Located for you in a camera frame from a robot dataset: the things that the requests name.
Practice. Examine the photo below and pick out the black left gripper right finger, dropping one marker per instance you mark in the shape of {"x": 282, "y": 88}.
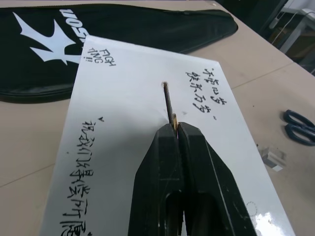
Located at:
{"x": 204, "y": 167}

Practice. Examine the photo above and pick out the white metal shelf frame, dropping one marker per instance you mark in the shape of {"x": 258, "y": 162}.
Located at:
{"x": 292, "y": 27}

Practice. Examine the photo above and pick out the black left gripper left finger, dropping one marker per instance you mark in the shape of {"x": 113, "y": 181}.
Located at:
{"x": 157, "y": 157}

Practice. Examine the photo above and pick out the gold coin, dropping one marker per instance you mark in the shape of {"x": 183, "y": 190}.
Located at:
{"x": 174, "y": 121}

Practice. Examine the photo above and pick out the clear plastic tape piece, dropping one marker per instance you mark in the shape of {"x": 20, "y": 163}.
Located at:
{"x": 274, "y": 159}

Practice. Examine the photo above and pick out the black racket bag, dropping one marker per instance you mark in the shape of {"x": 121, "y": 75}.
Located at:
{"x": 73, "y": 44}

